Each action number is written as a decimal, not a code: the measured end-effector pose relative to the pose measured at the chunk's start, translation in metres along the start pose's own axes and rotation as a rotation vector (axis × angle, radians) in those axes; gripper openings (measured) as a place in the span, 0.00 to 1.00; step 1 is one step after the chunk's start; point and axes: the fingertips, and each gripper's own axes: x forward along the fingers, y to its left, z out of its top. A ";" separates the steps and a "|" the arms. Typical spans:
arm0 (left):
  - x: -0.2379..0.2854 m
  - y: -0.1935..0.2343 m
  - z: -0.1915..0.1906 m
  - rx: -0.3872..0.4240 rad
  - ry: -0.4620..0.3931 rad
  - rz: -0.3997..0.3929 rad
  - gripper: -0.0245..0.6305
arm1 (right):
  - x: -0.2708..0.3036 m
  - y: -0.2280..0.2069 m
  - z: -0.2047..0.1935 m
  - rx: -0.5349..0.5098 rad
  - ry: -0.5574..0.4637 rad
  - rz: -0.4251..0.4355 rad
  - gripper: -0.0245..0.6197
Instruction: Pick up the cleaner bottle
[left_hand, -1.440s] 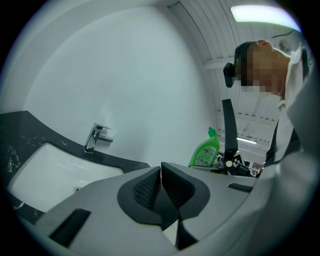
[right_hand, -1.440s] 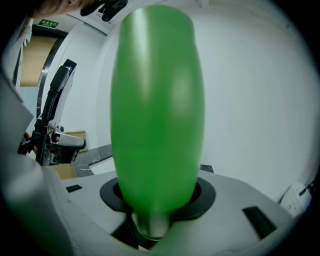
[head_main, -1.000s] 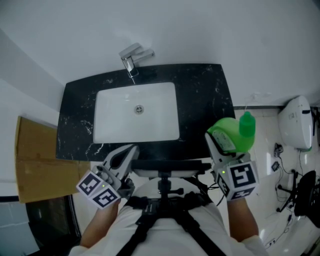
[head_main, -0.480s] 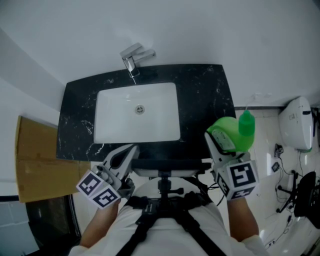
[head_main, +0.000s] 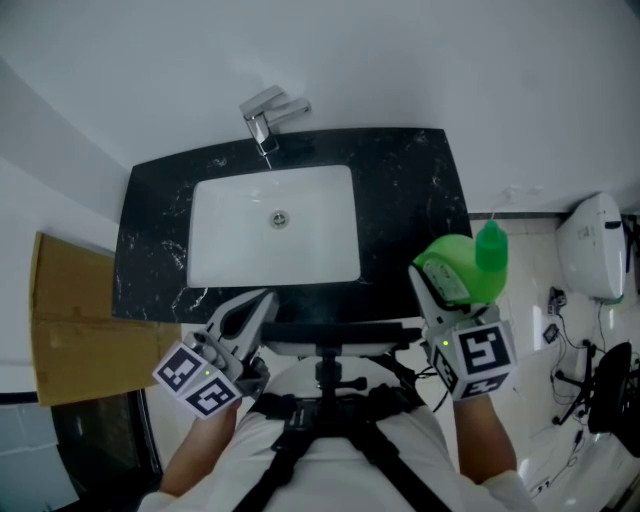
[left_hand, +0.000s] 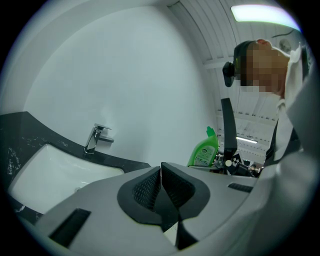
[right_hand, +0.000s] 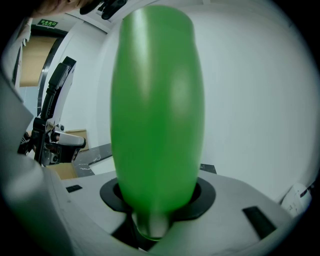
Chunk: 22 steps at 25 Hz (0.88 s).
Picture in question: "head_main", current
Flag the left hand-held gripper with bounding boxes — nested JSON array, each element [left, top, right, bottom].
[[151, 289, 280, 420]]

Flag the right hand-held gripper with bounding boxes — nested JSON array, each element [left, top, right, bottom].
[[407, 263, 519, 402]]

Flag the green cleaner bottle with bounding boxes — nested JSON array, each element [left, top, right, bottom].
[[412, 218, 509, 307]]

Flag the person's left forearm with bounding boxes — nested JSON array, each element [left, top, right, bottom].
[[159, 403, 242, 499]]

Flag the person's right forearm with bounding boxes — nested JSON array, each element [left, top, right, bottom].
[[452, 393, 519, 486]]

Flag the person's left hand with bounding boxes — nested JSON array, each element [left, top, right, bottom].
[[247, 355, 272, 396]]

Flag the white sink basin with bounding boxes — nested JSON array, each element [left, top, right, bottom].
[[186, 163, 362, 289]]

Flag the black marble vanity top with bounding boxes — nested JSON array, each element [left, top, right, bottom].
[[110, 127, 474, 326]]

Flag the brown cardboard box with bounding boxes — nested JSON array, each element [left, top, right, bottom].
[[29, 230, 182, 407]]

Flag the white toilet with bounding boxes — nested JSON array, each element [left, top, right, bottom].
[[554, 191, 630, 305]]

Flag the person's white shirt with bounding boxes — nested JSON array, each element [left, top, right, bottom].
[[137, 357, 539, 512]]

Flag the chrome faucet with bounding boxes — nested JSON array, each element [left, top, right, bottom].
[[238, 84, 312, 170]]

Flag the black folding stand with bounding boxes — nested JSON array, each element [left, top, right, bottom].
[[552, 339, 640, 459]]

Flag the black chest camera mount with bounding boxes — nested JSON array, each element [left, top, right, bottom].
[[260, 320, 422, 401]]

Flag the black cable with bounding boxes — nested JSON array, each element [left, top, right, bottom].
[[542, 299, 609, 481]]

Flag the black harness straps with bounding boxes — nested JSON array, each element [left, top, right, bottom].
[[239, 384, 454, 512]]

